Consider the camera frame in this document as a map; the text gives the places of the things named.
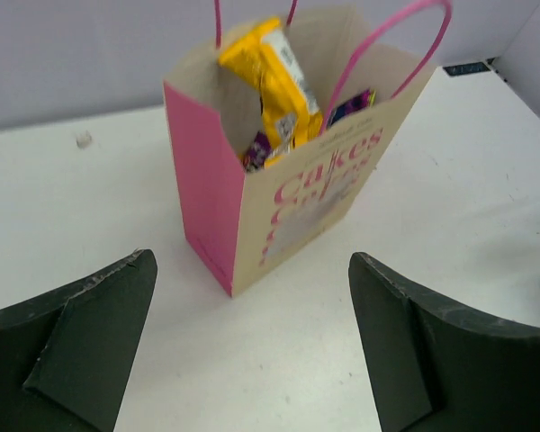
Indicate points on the paper bag with pink handles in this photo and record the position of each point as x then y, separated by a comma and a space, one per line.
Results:
243, 224

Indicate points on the blue label right corner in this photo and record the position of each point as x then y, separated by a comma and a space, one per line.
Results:
467, 69

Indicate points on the yellow snack bar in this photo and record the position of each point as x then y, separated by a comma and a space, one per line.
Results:
264, 59

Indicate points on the purple blue candy bag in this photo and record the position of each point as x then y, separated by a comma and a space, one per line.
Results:
355, 104

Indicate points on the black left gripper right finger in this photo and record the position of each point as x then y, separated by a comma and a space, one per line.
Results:
436, 364

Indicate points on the purple chocolate pack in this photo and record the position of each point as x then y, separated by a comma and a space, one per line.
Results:
257, 152

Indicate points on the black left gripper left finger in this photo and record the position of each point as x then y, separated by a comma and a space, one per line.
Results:
66, 355

